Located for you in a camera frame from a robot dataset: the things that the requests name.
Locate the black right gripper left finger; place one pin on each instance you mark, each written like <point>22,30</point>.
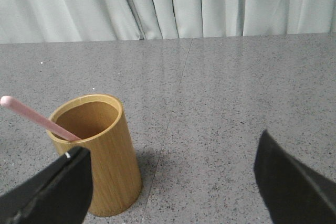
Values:
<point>61,193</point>

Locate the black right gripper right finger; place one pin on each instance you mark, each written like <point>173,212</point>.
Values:
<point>291,191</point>

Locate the bamboo cylindrical holder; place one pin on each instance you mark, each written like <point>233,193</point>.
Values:
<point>100,123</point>

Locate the pink chopstick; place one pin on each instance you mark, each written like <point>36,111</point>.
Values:
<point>27,112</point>

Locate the white pleated curtain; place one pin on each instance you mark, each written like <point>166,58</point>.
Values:
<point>92,20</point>

